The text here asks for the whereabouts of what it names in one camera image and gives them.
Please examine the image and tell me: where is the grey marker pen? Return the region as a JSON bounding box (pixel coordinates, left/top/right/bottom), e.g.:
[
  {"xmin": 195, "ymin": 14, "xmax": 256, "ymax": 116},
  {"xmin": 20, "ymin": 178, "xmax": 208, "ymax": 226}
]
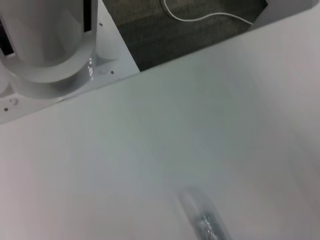
[{"xmin": 177, "ymin": 186, "xmax": 233, "ymax": 240}]

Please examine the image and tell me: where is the white floor cable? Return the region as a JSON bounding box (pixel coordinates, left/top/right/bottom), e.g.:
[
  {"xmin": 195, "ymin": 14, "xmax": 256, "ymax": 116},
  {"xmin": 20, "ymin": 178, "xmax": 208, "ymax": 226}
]
[{"xmin": 159, "ymin": 0, "xmax": 255, "ymax": 26}]

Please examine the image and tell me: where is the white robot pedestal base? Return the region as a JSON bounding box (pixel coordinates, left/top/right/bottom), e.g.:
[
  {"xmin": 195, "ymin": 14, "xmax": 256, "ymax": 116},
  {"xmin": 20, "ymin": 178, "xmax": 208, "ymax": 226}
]
[{"xmin": 0, "ymin": 0, "xmax": 141, "ymax": 125}]

